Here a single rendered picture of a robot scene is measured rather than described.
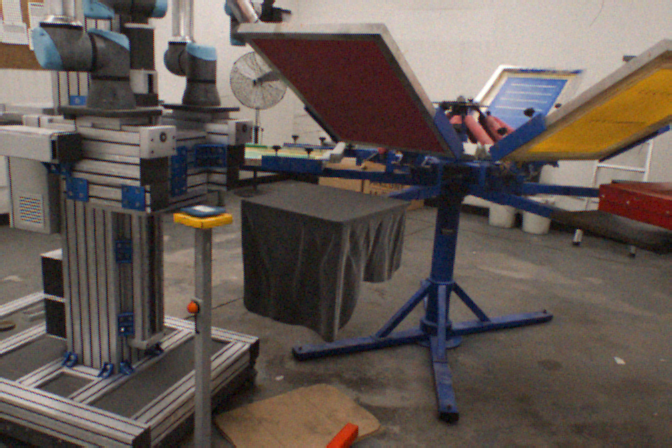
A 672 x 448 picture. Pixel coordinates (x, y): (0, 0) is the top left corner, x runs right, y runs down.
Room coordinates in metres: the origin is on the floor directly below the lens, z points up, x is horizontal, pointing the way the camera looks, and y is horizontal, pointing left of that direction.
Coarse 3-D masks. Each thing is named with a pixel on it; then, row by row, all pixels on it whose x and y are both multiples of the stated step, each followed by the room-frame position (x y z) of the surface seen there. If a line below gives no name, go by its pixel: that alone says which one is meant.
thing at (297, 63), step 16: (272, 48) 2.10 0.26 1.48; (288, 48) 2.05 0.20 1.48; (304, 48) 2.01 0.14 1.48; (288, 64) 2.16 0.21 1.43; (304, 64) 2.11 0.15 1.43; (320, 64) 2.07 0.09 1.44; (304, 80) 2.22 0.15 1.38; (320, 80) 2.17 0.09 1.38; (336, 80) 2.12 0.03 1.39; (304, 96) 2.35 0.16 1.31; (320, 96) 2.29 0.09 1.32; (336, 96) 2.24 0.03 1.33; (320, 112) 2.43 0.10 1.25; (336, 112) 2.37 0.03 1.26; (352, 112) 2.31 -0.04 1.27; (336, 128) 2.51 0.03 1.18; (352, 128) 2.45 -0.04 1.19; (368, 128) 2.39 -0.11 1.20
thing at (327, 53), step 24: (336, 48) 1.93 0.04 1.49; (360, 48) 1.88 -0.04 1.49; (336, 72) 2.07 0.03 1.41; (360, 72) 2.01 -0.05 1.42; (384, 72) 1.95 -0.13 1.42; (360, 96) 2.16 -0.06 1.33; (384, 96) 2.09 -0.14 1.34; (408, 96) 2.02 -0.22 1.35; (384, 120) 2.26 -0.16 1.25; (408, 120) 2.18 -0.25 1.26; (408, 144) 2.37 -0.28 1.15; (432, 144) 2.29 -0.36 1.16
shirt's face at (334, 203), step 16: (288, 192) 2.20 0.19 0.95; (304, 192) 2.22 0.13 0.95; (320, 192) 2.24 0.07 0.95; (336, 192) 2.26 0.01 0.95; (352, 192) 2.28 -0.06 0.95; (288, 208) 1.92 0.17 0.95; (304, 208) 1.93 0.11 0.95; (320, 208) 1.95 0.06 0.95; (336, 208) 1.96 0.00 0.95; (352, 208) 1.98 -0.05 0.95; (368, 208) 2.00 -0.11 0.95; (384, 208) 2.01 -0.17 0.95
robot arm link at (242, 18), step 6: (228, 0) 2.38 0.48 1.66; (234, 0) 2.38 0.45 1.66; (240, 0) 2.39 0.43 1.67; (246, 0) 2.41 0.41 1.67; (234, 6) 2.39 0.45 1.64; (240, 6) 2.39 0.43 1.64; (246, 6) 2.41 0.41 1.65; (234, 12) 2.41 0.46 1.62; (240, 12) 2.40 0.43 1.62; (246, 12) 2.41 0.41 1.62; (252, 12) 2.43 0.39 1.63; (240, 18) 2.42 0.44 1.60; (246, 18) 2.42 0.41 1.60; (252, 18) 2.43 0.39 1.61
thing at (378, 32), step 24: (240, 24) 2.11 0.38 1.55; (264, 24) 2.04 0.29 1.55; (288, 24) 1.98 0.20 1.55; (312, 24) 1.93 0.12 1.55; (336, 24) 1.87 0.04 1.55; (360, 24) 1.82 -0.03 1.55; (384, 24) 1.78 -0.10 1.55; (384, 48) 1.82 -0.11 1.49; (408, 72) 1.92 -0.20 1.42; (432, 120) 2.11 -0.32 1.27; (360, 144) 2.57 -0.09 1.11; (384, 144) 2.47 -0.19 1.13
